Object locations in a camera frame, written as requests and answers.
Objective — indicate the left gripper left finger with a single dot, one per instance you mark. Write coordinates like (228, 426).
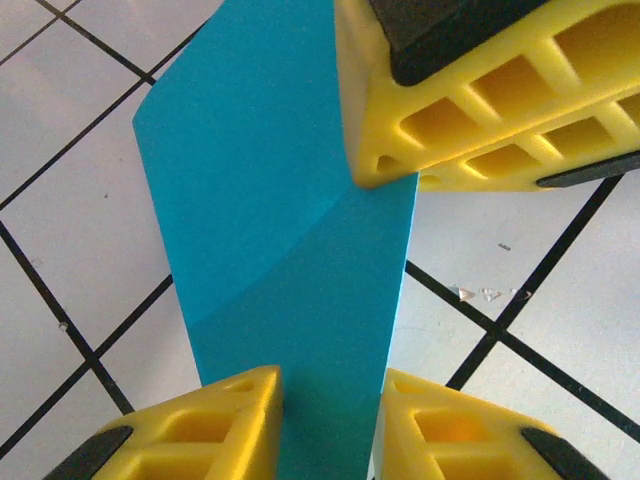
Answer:
(200, 440)

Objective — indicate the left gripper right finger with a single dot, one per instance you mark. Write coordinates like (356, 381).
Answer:
(450, 440)

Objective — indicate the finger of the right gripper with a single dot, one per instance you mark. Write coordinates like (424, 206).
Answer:
(380, 100)
(500, 167)

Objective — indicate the blue square paper sheet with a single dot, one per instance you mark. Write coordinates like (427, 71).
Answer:
(275, 225)

